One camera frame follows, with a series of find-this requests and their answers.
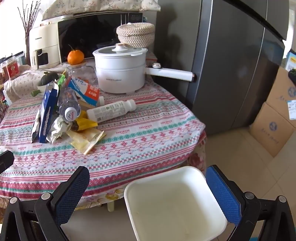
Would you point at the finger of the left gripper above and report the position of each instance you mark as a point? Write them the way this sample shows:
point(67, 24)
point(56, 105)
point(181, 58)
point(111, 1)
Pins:
point(6, 160)

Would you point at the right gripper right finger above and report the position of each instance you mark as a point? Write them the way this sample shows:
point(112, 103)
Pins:
point(242, 209)

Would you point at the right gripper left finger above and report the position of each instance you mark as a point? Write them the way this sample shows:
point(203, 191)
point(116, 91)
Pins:
point(55, 209)

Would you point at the blue almond snack box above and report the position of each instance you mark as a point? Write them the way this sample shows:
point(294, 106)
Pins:
point(47, 109)

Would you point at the clear plastic water bottle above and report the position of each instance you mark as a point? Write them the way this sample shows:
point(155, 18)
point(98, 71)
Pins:
point(69, 107)

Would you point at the torn blue white carton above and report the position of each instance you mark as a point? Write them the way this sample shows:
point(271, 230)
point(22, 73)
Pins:
point(86, 92)

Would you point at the white plastic trash bin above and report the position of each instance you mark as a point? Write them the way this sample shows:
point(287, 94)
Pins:
point(174, 205)

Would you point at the yellow transparent snack bag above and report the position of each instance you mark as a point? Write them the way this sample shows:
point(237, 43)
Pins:
point(85, 140)

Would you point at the lower cardboard box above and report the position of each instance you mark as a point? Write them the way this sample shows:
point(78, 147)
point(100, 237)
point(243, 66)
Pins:
point(271, 129)

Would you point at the cardboard box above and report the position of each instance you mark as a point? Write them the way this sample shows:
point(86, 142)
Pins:
point(282, 96)
point(271, 129)

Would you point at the yellow snack wrapper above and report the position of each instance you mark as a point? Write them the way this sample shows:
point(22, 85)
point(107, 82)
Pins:
point(82, 122)

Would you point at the white bowl with avocado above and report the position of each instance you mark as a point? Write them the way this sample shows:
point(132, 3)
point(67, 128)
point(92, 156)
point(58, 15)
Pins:
point(47, 78)

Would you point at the red packaged goods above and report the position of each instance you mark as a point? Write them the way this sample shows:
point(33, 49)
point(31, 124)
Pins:
point(10, 68)

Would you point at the white plastic drink bottle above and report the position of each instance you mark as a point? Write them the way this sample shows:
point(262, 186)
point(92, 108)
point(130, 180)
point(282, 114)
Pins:
point(111, 111)

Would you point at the patterned striped tablecloth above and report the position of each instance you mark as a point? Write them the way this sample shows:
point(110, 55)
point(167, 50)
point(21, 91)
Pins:
point(161, 131)

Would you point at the glass jar with lid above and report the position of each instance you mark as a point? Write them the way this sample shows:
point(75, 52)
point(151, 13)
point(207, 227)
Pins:
point(84, 72)

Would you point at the upper cardboard box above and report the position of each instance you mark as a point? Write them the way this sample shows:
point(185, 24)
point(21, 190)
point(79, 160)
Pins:
point(282, 96)

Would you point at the orange tangerine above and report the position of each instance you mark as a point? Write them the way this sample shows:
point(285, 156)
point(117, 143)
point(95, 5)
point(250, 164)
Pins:
point(75, 56)

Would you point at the dried branches decoration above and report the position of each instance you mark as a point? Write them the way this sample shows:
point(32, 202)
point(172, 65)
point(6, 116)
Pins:
point(28, 15)

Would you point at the cream countertop oven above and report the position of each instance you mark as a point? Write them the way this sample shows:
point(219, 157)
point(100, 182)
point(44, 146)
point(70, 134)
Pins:
point(52, 41)

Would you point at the black bag on box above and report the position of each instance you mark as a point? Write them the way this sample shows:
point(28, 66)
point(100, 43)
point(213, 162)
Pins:
point(292, 76)

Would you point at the white electric cooking pot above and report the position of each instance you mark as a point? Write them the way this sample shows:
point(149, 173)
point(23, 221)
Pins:
point(120, 69)

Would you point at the dark grey refrigerator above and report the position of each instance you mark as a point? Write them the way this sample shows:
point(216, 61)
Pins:
point(233, 48)

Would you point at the woven rope basket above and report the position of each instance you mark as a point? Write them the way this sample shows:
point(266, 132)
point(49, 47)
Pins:
point(136, 35)

